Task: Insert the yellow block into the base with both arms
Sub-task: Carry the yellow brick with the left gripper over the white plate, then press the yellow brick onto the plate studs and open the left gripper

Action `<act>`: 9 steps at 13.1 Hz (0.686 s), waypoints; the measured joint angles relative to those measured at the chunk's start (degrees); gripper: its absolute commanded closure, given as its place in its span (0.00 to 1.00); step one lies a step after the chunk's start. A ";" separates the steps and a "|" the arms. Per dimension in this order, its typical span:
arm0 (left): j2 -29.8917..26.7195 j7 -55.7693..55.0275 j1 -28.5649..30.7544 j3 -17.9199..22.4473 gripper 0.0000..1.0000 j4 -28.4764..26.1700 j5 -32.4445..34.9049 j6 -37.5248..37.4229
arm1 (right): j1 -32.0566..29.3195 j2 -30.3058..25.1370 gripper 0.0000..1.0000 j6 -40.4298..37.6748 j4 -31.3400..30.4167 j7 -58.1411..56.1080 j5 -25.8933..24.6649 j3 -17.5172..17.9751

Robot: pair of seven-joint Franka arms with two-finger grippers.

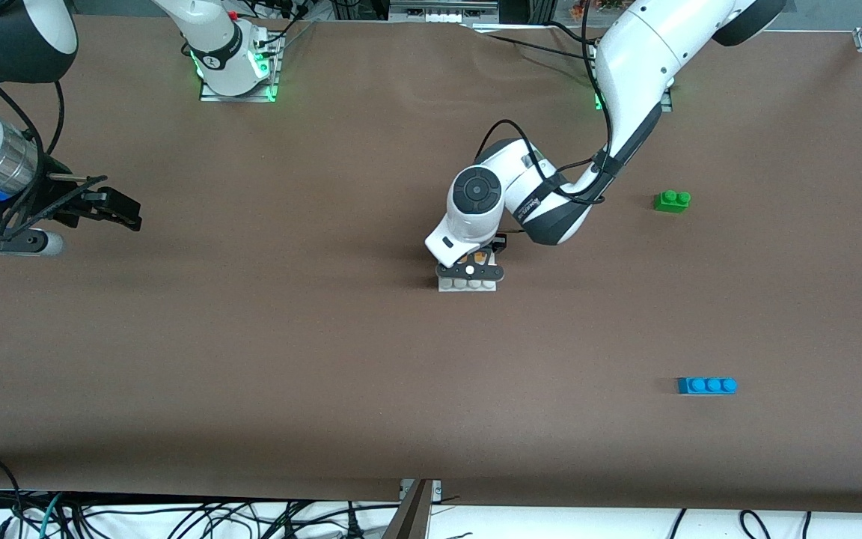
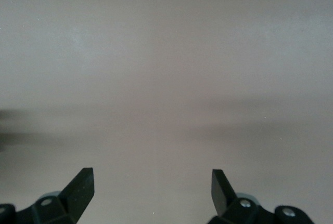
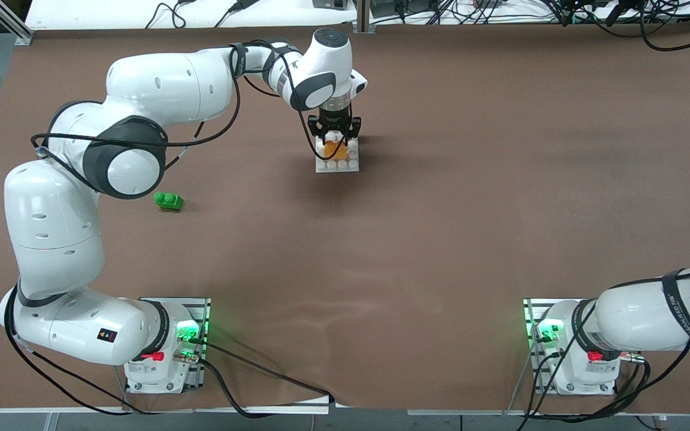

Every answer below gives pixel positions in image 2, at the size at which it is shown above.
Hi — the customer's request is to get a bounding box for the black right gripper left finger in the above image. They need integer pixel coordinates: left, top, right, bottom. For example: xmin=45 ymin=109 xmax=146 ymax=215
xmin=0 ymin=167 xmax=95 ymax=224

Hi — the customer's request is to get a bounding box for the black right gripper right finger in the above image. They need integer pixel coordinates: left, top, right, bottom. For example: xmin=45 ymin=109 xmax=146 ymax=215
xmin=210 ymin=168 xmax=313 ymax=224

